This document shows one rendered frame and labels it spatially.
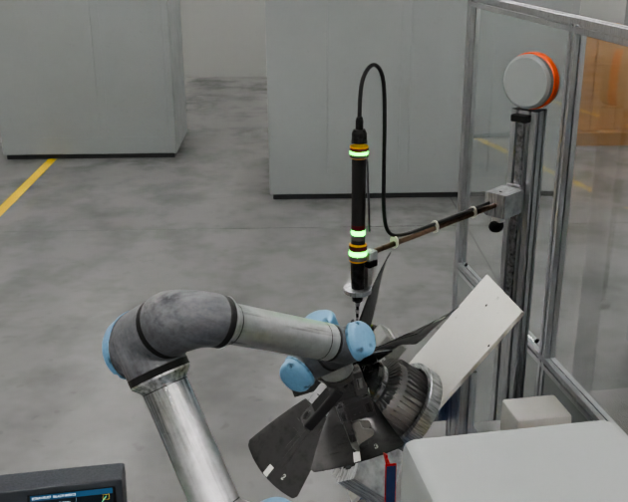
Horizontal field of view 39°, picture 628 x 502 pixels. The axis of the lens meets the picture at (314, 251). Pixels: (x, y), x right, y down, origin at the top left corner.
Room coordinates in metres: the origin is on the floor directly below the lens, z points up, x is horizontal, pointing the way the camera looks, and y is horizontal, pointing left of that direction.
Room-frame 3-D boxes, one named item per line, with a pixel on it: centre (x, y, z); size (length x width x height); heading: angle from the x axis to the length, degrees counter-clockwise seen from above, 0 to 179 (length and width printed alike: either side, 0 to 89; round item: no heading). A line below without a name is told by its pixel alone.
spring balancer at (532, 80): (2.50, -0.62, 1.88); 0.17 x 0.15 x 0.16; 10
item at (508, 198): (2.43, -0.55, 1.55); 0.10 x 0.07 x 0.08; 135
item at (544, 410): (2.28, -0.65, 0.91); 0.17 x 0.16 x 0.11; 100
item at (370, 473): (1.94, -0.14, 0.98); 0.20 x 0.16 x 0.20; 100
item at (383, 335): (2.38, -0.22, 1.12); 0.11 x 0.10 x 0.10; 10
